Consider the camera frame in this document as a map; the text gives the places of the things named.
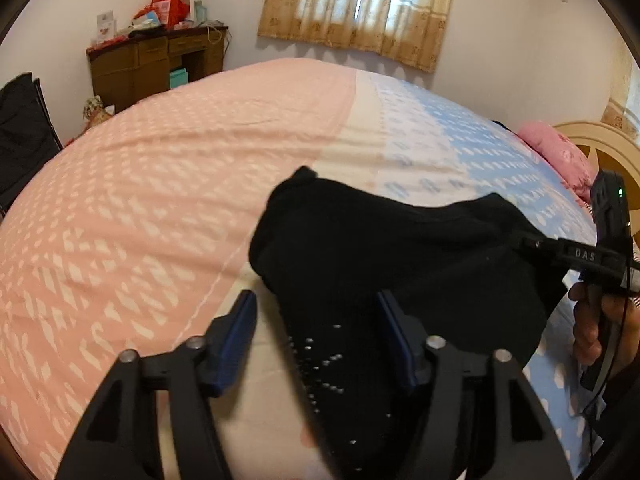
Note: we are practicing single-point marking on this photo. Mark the floral cloth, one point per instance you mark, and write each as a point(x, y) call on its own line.
point(96, 112)

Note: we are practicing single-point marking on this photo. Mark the pink floral pillow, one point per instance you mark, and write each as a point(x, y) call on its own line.
point(557, 155)

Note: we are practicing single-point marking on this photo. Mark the white greeting card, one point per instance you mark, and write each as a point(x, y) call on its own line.
point(106, 27)

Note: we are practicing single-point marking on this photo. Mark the beige patterned curtain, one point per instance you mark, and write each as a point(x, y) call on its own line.
point(360, 5)

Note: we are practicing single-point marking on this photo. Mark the red gift bag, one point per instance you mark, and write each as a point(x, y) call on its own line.
point(167, 10)

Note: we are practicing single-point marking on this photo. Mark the pink and blue printed blanket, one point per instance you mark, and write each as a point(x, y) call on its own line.
point(150, 185)

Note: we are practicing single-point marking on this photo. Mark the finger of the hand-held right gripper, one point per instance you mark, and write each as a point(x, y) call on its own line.
point(555, 252)

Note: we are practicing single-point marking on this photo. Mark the black folding chair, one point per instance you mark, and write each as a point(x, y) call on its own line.
point(22, 135)

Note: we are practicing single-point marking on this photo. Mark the brown wooden desk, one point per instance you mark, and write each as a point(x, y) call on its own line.
point(135, 67)

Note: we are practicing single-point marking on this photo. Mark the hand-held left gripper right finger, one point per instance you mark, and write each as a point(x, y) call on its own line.
point(396, 342)

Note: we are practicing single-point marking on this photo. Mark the person's right forearm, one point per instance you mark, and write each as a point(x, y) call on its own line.
point(622, 395)

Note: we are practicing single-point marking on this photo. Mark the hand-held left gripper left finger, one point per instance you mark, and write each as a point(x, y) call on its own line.
point(240, 330)

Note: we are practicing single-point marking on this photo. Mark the black pants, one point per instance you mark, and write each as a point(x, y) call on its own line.
point(375, 250)

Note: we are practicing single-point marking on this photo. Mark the cream and brown headboard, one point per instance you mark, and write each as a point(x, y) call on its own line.
point(607, 152)

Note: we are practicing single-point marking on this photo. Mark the teal box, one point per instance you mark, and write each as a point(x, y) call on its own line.
point(178, 78)

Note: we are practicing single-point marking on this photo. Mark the person's right hand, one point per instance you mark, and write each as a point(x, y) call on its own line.
point(586, 330)

